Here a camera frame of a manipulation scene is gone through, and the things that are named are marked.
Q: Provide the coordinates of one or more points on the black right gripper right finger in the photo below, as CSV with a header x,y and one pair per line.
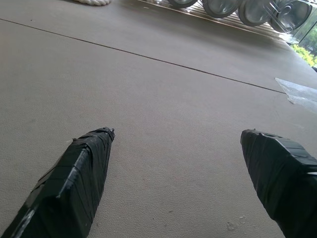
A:
x,y
280,178

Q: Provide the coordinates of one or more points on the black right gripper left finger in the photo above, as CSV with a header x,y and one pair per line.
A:
x,y
67,188

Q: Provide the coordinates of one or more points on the clear plastic sheet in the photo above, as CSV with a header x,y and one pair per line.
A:
x,y
301,93

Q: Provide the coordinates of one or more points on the square steel bowl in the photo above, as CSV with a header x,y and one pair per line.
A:
x,y
292,15

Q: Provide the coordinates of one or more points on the round steel bowl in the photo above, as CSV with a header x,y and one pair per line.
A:
x,y
220,7
255,12
182,3

